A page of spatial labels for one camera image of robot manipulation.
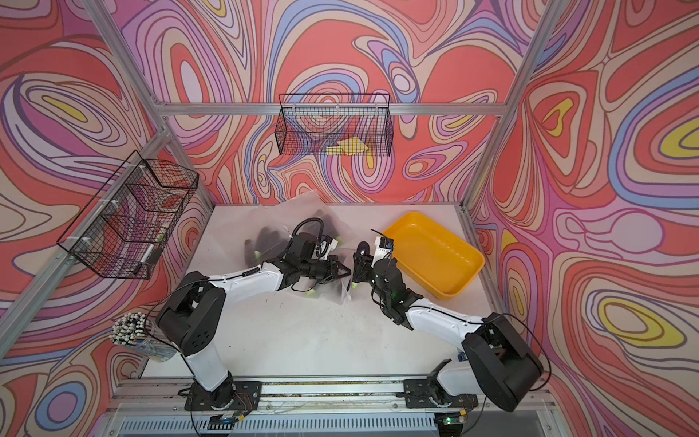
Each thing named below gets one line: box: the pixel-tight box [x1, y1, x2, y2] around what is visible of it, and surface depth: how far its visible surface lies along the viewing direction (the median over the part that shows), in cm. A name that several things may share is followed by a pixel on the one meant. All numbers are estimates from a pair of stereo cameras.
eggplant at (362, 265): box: [350, 240, 375, 290], surface depth 82 cm
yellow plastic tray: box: [382, 211, 486, 301], surface depth 104 cm
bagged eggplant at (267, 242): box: [243, 225, 282, 268], surface depth 106 cm
